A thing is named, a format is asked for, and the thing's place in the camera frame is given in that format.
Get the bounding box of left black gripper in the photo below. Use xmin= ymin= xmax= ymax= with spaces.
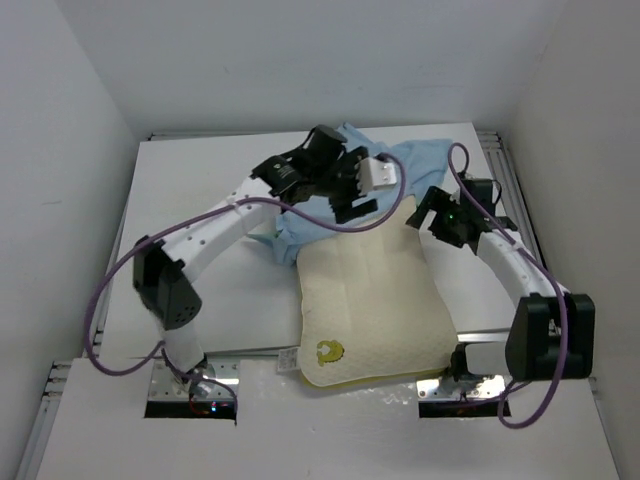
xmin=313 ymin=150 xmax=376 ymax=222

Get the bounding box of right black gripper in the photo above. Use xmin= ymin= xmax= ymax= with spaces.
xmin=406 ymin=186 xmax=467 ymax=248

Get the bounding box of blue green pillowcase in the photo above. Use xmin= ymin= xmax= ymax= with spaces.
xmin=249 ymin=123 xmax=453 ymax=265

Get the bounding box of cream yellow pillow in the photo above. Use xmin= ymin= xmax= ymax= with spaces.
xmin=296 ymin=197 xmax=458 ymax=388

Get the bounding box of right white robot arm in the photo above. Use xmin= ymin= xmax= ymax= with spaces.
xmin=406 ymin=178 xmax=595 ymax=382

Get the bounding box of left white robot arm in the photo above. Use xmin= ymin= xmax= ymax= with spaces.
xmin=132 ymin=125 xmax=377 ymax=374

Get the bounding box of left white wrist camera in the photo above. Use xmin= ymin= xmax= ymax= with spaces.
xmin=357 ymin=157 xmax=398 ymax=194

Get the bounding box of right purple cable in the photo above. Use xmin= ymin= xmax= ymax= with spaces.
xmin=448 ymin=143 xmax=571 ymax=430

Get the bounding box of purple cable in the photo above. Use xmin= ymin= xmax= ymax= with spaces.
xmin=448 ymin=143 xmax=571 ymax=430
xmin=85 ymin=152 xmax=407 ymax=416

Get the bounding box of aluminium frame rail right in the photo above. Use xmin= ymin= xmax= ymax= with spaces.
xmin=477 ymin=131 xmax=547 ymax=267

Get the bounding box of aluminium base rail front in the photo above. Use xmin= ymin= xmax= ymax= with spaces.
xmin=144 ymin=329 xmax=531 ymax=401

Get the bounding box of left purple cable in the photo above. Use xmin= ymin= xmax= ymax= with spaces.
xmin=85 ymin=152 xmax=407 ymax=416

